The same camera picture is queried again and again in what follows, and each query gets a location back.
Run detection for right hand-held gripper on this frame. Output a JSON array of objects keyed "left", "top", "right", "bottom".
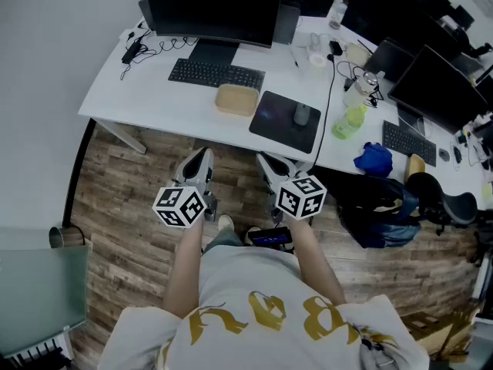
[{"left": 255, "top": 151, "right": 327, "bottom": 224}]

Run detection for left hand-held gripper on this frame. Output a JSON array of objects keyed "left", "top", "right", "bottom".
[{"left": 152, "top": 146, "right": 220, "bottom": 230}]

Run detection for clear plastic food container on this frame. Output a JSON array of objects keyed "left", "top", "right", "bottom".
[{"left": 214, "top": 83, "right": 261, "bottom": 115}]

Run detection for person's left forearm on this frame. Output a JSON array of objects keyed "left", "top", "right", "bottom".
[{"left": 162, "top": 217, "right": 205, "bottom": 319}]

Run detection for person's right forearm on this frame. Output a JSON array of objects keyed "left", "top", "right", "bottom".
[{"left": 287, "top": 217, "right": 346, "bottom": 306}]

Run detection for tan oval container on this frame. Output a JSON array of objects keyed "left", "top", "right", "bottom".
[{"left": 406, "top": 153, "right": 427, "bottom": 184}]

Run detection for black mouse pad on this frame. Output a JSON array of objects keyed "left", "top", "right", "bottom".
[{"left": 248, "top": 89, "right": 322, "bottom": 154}]

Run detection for grey computer mouse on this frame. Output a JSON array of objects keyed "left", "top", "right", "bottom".
[{"left": 293, "top": 103, "right": 311, "bottom": 126}]

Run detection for white shoe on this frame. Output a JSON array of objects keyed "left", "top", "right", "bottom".
[{"left": 217, "top": 214, "right": 235, "bottom": 235}]

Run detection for black device with screen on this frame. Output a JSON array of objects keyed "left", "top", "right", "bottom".
[{"left": 246, "top": 226, "right": 293, "bottom": 251}]

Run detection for white table leg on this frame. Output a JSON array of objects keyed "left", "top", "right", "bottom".
[{"left": 90, "top": 118, "right": 148, "bottom": 155}]

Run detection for person's jeans leg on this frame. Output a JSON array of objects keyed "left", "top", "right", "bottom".
[{"left": 203, "top": 227, "right": 243, "bottom": 254}]

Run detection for yellow-green plastic bottle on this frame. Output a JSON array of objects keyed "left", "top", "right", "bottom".
[{"left": 331, "top": 105, "right": 368, "bottom": 141}]

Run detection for blue cloth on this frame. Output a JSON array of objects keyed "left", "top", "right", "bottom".
[{"left": 353, "top": 142, "right": 394, "bottom": 177}]

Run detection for white bottle with steel cap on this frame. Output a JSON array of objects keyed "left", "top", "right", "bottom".
[{"left": 342, "top": 71, "right": 379, "bottom": 108}]

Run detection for black and blue backpack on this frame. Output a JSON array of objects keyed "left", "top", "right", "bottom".
[{"left": 334, "top": 175, "right": 423, "bottom": 249}]

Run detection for black power adapter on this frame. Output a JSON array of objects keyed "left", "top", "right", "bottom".
[{"left": 121, "top": 40, "right": 143, "bottom": 64}]

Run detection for clear plastic bag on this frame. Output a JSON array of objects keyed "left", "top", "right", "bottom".
[{"left": 307, "top": 32, "right": 332, "bottom": 53}]

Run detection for small black keyboard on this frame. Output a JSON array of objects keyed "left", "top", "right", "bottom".
[{"left": 382, "top": 120, "right": 438, "bottom": 168}]

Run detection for beige pouch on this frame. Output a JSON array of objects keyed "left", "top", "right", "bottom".
[{"left": 344, "top": 42, "right": 373, "bottom": 67}]

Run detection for grey box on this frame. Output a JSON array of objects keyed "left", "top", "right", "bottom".
[{"left": 272, "top": 4, "right": 301, "bottom": 45}]

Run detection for white shirt with gold print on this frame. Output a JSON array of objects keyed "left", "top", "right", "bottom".
[{"left": 98, "top": 244, "right": 431, "bottom": 370}]

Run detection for metal bin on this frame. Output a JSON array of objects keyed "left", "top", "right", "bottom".
[{"left": 49, "top": 225, "right": 86, "bottom": 249}]

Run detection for dark tilted monitor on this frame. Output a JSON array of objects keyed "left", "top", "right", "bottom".
[{"left": 364, "top": 37, "right": 417, "bottom": 83}]

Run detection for large black curved monitor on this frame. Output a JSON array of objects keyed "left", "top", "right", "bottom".
[{"left": 143, "top": 0, "right": 285, "bottom": 66}]

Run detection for black flat monitor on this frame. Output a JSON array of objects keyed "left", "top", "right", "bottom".
[{"left": 387, "top": 44, "right": 489, "bottom": 134}]

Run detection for black office chair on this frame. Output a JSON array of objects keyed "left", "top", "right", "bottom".
[{"left": 406, "top": 172, "right": 478, "bottom": 235}]

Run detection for black background monitor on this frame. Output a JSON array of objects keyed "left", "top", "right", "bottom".
[{"left": 340, "top": 0, "right": 461, "bottom": 59}]

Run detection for green glass table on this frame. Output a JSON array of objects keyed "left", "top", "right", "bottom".
[{"left": 0, "top": 244, "right": 92, "bottom": 358}]

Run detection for cardboard boxes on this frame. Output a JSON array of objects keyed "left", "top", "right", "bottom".
[{"left": 400, "top": 308, "right": 481, "bottom": 362}]

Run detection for long black power cable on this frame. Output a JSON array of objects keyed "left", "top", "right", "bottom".
[{"left": 310, "top": 54, "right": 337, "bottom": 169}]

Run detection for black adapter cable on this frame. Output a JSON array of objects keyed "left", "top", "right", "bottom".
[{"left": 119, "top": 35, "right": 200, "bottom": 81}]

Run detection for tangled black cable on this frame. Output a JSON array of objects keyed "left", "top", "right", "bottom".
[{"left": 337, "top": 60, "right": 384, "bottom": 109}]

